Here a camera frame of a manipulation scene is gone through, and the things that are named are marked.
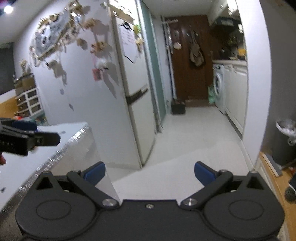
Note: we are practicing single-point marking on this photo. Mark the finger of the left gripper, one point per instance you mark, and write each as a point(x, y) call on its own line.
point(17, 126)
point(35, 139)

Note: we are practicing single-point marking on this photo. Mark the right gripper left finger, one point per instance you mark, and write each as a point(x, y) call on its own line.
point(94, 183)

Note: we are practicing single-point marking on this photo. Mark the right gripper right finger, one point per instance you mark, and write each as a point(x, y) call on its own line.
point(214, 182)

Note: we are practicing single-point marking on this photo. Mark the grey small trash can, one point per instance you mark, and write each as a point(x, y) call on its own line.
point(283, 149)

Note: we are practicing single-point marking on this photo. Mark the white drawer cabinet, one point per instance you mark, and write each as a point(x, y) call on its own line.
point(29, 103)

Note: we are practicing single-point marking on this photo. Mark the white refrigerator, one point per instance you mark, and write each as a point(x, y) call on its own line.
point(135, 75)

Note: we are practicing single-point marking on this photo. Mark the black floor basket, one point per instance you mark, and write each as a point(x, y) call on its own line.
point(178, 107)

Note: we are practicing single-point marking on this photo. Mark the green plastic bag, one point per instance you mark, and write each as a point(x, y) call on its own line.
point(211, 95)

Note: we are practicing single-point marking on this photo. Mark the white washing machine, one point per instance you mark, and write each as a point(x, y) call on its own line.
point(219, 87)

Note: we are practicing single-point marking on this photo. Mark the white kitchen cabinets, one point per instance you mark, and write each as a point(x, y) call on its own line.
point(236, 88)

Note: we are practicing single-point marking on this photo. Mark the hanging brown bag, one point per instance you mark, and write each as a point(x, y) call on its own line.
point(195, 53)

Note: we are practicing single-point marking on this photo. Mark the dark wooden door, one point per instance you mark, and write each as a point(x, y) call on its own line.
point(191, 81)

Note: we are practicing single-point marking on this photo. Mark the pink hanging wall tag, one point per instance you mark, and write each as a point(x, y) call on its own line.
point(97, 75)

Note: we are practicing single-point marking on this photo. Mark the white plush wall toy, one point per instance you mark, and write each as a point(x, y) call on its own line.
point(101, 63)

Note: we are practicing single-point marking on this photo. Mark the world map wall decoration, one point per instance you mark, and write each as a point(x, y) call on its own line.
point(56, 31)

